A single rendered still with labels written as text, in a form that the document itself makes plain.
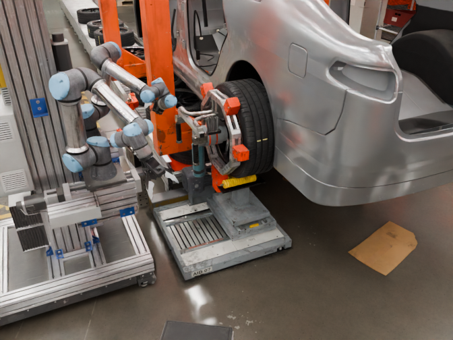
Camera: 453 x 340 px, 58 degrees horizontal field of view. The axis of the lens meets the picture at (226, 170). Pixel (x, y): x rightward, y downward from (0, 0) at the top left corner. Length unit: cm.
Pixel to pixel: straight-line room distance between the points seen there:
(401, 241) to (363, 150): 149
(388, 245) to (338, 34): 184
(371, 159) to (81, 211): 153
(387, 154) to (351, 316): 112
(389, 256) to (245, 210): 110
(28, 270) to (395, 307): 231
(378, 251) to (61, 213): 218
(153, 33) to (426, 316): 249
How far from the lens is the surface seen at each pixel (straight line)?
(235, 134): 254
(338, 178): 217
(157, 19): 291
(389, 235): 345
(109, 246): 292
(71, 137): 224
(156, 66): 297
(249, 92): 265
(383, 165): 215
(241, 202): 312
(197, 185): 322
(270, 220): 315
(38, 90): 240
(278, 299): 279
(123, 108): 208
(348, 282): 298
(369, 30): 749
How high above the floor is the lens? 207
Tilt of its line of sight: 31 degrees down
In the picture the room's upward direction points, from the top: straight up
